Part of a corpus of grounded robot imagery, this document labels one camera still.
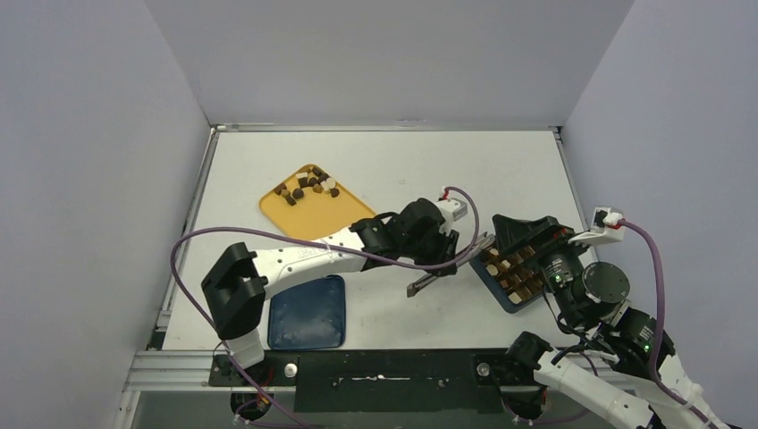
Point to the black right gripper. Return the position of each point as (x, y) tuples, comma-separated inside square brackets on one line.
[(538, 238)]

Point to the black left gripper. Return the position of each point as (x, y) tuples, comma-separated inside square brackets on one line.
[(445, 245)]

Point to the metal tweezers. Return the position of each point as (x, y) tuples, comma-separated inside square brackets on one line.
[(483, 241)]

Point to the blue chocolate box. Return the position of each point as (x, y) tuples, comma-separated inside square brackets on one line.
[(515, 275)]

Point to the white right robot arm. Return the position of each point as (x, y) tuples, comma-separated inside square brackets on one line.
[(624, 367)]

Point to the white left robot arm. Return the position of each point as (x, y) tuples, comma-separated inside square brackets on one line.
[(242, 280)]

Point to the yellow tray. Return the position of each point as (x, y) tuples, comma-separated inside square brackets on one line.
[(310, 203)]

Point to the blue box lid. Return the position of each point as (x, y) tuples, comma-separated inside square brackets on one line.
[(308, 316)]

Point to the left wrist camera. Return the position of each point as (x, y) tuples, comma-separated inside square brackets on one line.
[(452, 209)]

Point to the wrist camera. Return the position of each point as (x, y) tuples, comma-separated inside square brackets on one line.
[(604, 228), (452, 209)]

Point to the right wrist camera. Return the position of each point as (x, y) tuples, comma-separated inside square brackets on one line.
[(604, 228)]

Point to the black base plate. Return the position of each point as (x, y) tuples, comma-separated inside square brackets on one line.
[(389, 380)]

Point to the aluminium frame rail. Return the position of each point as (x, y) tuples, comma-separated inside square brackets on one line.
[(174, 371)]

